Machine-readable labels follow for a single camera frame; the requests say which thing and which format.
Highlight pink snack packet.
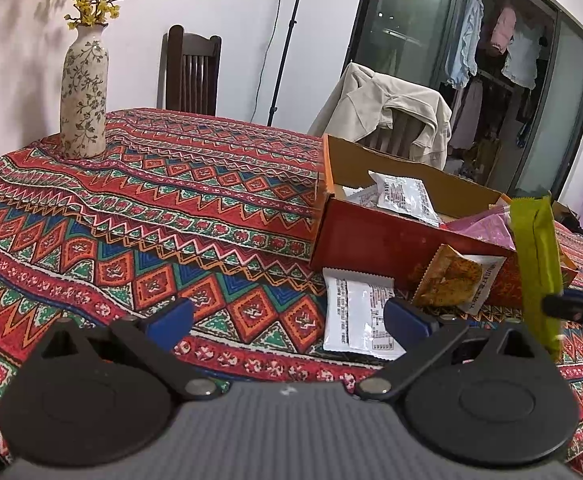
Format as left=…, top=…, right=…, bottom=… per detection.
left=441, top=205, right=517, bottom=252

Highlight grey white snack packet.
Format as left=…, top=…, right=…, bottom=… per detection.
left=368, top=170, right=443, bottom=226

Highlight white crisp snack packet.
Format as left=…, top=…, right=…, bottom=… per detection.
left=342, top=185, right=379, bottom=208

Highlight hanging clothes rack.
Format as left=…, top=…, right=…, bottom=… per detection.
left=346, top=0, right=583, bottom=201

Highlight dark wooden chair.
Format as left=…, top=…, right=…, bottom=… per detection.
left=164, top=25, right=222, bottom=117

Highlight wooden chair under jacket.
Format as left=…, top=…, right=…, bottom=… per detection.
left=371, top=110, right=427, bottom=158

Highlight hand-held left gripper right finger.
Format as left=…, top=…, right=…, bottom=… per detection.
left=354, top=297, right=545, bottom=403

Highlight red patterned tablecloth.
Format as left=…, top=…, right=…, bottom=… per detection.
left=0, top=107, right=583, bottom=480

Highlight thin black cable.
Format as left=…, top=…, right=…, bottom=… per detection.
left=249, top=0, right=292, bottom=122

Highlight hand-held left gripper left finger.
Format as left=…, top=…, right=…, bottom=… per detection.
left=36, top=297, right=227, bottom=403

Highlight light blue hanging shirt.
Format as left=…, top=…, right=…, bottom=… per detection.
left=444, top=0, right=485, bottom=91

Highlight white packet with orange crisps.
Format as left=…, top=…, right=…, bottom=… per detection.
left=413, top=244, right=508, bottom=316

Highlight black light stand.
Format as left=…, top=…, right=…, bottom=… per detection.
left=266, top=0, right=309, bottom=127

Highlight long green snack packet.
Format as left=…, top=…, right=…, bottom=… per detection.
left=510, top=195, right=568, bottom=361

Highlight orange cardboard box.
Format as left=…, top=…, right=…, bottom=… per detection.
left=310, top=133, right=579, bottom=311

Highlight pink hanging garment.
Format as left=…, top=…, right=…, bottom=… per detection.
left=486, top=5, right=517, bottom=56

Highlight white hanging garment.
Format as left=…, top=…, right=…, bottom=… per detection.
left=501, top=25, right=545, bottom=91

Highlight beige jacket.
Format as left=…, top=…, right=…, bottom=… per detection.
left=307, top=62, right=453, bottom=168

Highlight pale pink long garment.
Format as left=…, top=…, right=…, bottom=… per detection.
left=449, top=80, right=485, bottom=148

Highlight floral ceramic vase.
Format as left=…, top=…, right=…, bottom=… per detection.
left=60, top=23, right=110, bottom=160

